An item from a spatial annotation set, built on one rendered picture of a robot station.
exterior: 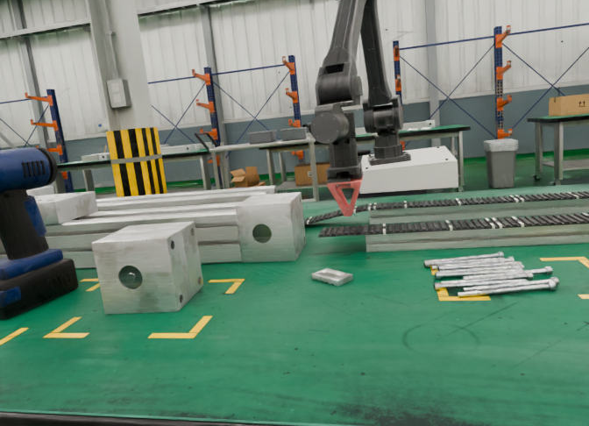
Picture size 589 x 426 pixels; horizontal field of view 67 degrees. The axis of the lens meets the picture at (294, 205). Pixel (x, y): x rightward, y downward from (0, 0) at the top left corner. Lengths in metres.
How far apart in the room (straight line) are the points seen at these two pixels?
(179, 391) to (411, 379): 0.19
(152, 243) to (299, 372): 0.25
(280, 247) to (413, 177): 0.65
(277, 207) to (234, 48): 8.30
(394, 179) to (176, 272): 0.83
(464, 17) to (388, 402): 8.36
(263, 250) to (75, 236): 0.34
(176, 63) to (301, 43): 2.51
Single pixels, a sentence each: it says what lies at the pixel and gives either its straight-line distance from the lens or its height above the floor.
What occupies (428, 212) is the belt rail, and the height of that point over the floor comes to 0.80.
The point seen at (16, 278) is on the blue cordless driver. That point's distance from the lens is 0.71.
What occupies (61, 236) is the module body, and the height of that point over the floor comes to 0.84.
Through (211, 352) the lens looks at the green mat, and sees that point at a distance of 0.47.
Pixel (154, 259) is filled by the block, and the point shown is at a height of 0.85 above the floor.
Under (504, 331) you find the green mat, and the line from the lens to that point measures 0.48.
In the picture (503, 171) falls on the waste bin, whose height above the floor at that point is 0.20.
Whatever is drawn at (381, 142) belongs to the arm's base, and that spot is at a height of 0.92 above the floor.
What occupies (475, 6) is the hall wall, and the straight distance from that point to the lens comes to 8.71.
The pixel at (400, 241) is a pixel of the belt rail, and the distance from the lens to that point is 0.73.
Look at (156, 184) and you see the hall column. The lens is 4.14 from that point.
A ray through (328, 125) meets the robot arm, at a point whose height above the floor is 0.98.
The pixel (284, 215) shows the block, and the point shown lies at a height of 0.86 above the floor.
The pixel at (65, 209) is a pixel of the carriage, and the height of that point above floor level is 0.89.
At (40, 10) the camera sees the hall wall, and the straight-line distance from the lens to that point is 11.12.
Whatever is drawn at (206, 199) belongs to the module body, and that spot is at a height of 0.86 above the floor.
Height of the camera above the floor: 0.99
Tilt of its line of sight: 10 degrees down
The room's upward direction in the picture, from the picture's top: 6 degrees counter-clockwise
